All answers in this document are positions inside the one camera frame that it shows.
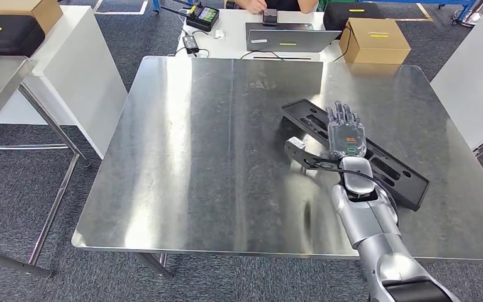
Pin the long black plastic panel part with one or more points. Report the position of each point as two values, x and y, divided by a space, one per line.
408 187

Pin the cardboard box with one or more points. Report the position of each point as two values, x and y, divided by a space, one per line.
375 46
45 12

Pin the person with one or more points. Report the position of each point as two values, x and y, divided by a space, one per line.
283 3

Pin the white cabinet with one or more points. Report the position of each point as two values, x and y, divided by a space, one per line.
79 83
475 75

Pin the black power adapter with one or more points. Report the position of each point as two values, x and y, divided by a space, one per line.
190 43

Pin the person's right hand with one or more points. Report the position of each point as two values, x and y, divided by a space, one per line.
255 5

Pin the grey laptop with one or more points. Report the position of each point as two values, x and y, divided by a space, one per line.
291 41

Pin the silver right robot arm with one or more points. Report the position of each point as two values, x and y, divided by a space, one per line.
375 233

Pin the black controller with screen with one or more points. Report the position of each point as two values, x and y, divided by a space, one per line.
202 18

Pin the person's left hand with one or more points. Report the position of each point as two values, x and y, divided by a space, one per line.
308 6

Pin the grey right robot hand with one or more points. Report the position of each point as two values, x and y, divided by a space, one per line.
347 137

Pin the black carry case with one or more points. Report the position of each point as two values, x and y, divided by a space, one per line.
8 41
337 16

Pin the black phone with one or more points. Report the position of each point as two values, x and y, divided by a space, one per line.
270 16

